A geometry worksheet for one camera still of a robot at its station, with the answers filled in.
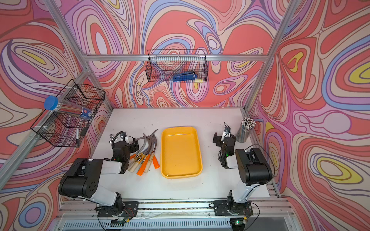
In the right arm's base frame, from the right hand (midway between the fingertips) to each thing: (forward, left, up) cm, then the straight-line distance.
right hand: (223, 136), depth 96 cm
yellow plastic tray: (-10, +29, -3) cm, 31 cm away
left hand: (-2, +63, +1) cm, 63 cm away
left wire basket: (-9, +88, +25) cm, 92 cm away
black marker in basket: (-12, +81, +21) cm, 84 cm away
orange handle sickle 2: (-16, +44, -5) cm, 47 cm away
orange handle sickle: (-21, +53, -3) cm, 57 cm away
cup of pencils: (0, -13, +12) cm, 17 cm away
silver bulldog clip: (+6, +79, -3) cm, 79 cm away
